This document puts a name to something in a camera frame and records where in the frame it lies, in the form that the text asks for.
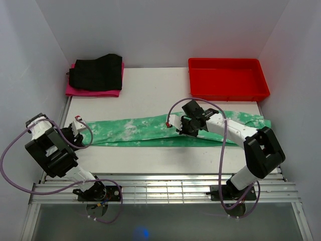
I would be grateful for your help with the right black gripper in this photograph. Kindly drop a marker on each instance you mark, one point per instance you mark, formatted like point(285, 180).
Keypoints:
point(183, 131)

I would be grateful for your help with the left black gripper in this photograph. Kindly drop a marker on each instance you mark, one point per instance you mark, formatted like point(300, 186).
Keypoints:
point(78, 142)

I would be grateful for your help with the green tie-dye trousers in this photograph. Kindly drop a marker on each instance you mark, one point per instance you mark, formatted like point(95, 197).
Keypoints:
point(146, 132)

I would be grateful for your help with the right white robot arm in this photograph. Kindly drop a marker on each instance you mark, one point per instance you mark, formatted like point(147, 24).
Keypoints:
point(263, 152)

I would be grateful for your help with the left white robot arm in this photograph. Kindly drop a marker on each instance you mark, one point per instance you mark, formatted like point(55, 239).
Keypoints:
point(55, 149)

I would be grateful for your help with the pink folded trousers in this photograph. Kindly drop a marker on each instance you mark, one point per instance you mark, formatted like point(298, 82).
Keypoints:
point(70, 91)

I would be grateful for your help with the black folded trousers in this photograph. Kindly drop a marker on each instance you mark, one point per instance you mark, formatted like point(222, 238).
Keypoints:
point(101, 74)

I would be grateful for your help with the red plastic tray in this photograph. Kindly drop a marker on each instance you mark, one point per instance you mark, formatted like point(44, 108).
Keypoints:
point(227, 79)

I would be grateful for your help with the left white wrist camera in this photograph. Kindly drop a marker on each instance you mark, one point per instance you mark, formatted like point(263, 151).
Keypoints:
point(78, 125)

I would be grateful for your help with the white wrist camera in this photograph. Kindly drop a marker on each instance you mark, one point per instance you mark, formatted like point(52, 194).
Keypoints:
point(78, 125)
point(174, 121)

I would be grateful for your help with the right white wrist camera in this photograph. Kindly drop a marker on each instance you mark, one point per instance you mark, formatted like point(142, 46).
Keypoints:
point(174, 121)

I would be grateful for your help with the aluminium rail frame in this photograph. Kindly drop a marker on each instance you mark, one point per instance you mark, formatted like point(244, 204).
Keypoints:
point(172, 175)

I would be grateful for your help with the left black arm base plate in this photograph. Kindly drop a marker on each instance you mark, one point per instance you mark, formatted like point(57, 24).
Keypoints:
point(112, 195)

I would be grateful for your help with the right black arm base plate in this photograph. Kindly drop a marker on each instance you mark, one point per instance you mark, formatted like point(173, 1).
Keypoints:
point(231, 194)

